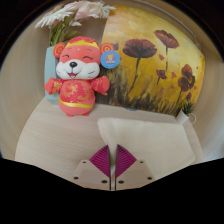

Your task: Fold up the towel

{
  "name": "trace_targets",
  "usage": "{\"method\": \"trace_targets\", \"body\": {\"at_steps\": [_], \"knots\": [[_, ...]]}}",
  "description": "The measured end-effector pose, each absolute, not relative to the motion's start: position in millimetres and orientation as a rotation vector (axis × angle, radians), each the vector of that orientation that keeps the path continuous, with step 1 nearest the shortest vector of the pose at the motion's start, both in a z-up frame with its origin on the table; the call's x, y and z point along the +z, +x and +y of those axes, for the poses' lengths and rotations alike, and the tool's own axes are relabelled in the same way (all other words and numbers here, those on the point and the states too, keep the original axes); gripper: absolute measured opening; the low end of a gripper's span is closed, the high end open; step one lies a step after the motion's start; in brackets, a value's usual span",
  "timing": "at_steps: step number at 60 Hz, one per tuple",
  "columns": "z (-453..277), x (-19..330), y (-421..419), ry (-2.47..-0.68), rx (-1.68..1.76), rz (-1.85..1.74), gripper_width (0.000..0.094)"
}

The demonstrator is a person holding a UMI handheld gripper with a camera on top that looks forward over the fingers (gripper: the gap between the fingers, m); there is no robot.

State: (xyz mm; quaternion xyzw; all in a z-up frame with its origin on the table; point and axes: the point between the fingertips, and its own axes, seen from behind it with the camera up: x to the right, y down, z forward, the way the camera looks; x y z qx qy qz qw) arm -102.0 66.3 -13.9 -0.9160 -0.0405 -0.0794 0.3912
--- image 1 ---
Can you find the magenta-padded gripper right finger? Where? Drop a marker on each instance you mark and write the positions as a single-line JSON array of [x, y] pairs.
[[135, 173]]

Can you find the cream white towel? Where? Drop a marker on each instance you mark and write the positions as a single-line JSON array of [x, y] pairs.
[[156, 143]]

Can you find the yellow poppy flower painting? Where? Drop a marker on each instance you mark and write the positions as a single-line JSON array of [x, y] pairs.
[[146, 73]]

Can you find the pink and white flower bouquet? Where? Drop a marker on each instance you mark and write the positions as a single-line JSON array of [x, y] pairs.
[[71, 16]]

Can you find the red plush mouse toy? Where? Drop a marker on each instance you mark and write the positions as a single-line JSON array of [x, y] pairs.
[[78, 83]]

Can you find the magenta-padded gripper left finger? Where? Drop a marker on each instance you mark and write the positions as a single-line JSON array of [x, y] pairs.
[[95, 173]]

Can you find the small plant in white pot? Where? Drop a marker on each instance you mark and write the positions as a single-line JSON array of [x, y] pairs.
[[184, 115]]

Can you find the light blue vase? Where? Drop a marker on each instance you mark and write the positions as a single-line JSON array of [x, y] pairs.
[[50, 66]]

